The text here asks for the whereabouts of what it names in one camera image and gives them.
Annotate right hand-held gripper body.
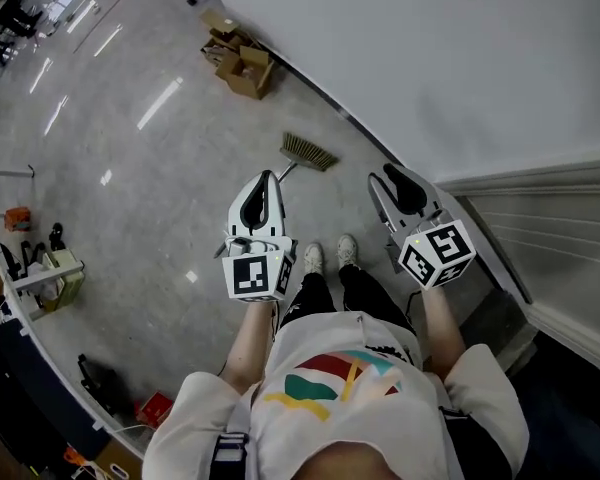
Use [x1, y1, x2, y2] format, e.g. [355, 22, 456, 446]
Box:
[384, 208, 478, 290]

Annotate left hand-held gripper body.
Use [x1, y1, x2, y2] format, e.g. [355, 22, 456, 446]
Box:
[221, 223, 299, 302]

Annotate straw-bristle broom with grey handle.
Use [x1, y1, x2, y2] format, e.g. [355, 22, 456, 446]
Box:
[213, 132, 341, 260]

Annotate person's right forearm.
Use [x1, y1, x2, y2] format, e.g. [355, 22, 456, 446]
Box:
[419, 284, 469, 383]

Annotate person's left forearm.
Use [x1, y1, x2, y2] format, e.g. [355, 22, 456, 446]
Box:
[218, 296, 277, 395]

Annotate person's white right shoe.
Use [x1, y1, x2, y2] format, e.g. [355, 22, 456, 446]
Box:
[336, 233, 359, 270]

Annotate person's white shoe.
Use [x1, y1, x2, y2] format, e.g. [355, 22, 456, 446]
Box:
[336, 233, 359, 270]
[303, 241, 326, 276]

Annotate person's white left shoe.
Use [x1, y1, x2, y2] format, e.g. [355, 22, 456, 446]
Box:
[303, 241, 326, 276]

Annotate person's black trousers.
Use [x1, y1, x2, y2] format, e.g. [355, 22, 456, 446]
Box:
[278, 263, 417, 335]

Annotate dark door mat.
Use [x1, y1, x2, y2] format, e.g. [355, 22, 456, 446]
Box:
[458, 286, 540, 372]

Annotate grey panelled door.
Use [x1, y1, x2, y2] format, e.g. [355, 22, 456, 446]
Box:
[435, 156, 600, 384]

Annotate pile of open cardboard boxes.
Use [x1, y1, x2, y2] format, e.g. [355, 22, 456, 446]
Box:
[199, 9, 277, 101]

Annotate red box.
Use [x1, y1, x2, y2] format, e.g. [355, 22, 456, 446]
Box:
[133, 390, 175, 430]

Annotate white shirt with colourful print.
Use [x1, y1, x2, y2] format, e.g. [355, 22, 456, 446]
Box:
[141, 309, 531, 480]

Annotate black bag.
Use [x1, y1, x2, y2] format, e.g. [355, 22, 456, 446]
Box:
[76, 353, 132, 415]

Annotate pale green cabinet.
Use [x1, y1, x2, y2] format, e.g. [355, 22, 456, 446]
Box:
[40, 248, 87, 313]

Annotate orange box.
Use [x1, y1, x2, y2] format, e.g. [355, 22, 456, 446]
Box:
[3, 206, 33, 234]

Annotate white desk with blue panel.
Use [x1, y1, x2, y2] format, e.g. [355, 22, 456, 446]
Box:
[0, 165, 146, 480]

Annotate dark shoulder strap with buckle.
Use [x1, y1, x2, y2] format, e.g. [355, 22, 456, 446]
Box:
[208, 431, 252, 480]

